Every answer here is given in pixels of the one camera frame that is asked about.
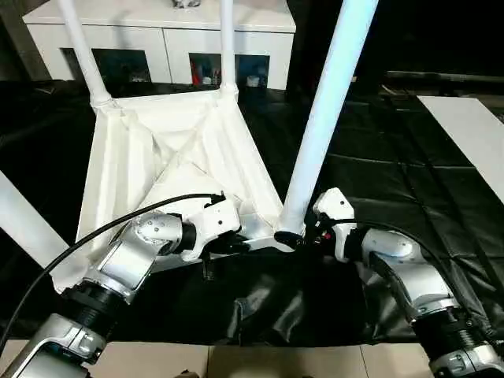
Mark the white plastic table top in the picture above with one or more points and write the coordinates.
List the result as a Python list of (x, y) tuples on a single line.
[(118, 157)]

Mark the white plastic table leg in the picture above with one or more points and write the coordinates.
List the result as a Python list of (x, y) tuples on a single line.
[(227, 43), (82, 51), (327, 98), (23, 220)]

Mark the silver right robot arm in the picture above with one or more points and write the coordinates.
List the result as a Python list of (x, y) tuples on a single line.
[(409, 271)]

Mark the black table mat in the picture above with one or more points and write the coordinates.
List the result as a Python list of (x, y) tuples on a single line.
[(393, 177)]

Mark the white flat board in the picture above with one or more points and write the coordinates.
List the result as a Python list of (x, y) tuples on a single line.
[(468, 130)]

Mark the long black bar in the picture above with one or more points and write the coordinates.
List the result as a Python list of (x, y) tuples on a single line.
[(445, 76)]

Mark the white sideboard cabinet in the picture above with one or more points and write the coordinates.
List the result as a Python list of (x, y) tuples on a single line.
[(126, 35)]

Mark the grey pleated curtain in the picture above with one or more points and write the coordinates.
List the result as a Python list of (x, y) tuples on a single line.
[(15, 59)]

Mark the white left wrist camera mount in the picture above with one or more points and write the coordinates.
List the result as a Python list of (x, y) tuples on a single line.
[(220, 218)]

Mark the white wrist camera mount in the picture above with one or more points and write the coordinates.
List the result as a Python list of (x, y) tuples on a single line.
[(334, 204), (220, 218)]

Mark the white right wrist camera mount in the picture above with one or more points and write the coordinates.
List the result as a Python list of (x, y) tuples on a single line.
[(334, 204)]

